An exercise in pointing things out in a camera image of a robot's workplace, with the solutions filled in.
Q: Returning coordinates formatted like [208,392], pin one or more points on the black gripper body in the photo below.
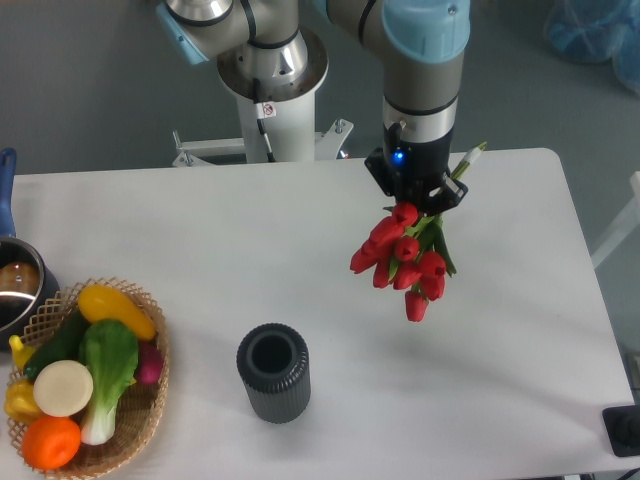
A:
[422,167]

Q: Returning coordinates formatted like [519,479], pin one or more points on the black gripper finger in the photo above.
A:
[445,198]
[387,181]

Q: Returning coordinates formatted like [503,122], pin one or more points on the red tulip bouquet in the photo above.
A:
[407,250]

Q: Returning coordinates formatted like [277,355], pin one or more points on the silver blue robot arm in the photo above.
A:
[420,45]

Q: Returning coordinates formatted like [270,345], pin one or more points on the dark grey ribbed vase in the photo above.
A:
[273,362]

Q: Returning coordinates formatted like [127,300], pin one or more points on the blue plastic bag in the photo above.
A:
[593,32]

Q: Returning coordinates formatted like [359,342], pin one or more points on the black device at edge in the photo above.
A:
[622,427]

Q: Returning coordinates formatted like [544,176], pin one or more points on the purple red onion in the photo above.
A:
[150,364]

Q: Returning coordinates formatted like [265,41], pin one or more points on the yellow squash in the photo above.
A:
[100,302]

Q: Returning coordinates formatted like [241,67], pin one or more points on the green bok choy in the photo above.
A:
[109,350]

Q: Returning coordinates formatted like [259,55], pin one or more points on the woven wicker basket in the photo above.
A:
[140,408]

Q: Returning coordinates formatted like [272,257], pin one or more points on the dark green cucumber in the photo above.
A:
[64,344]

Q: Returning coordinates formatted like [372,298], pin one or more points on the orange fruit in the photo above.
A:
[51,442]

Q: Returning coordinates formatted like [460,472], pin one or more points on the yellow bell pepper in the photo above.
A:
[20,404]

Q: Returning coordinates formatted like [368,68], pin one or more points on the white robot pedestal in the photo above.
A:
[275,93]

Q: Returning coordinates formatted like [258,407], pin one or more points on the white frame at right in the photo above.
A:
[625,222]

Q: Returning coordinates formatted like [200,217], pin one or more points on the blue handled saucepan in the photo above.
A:
[26,282]

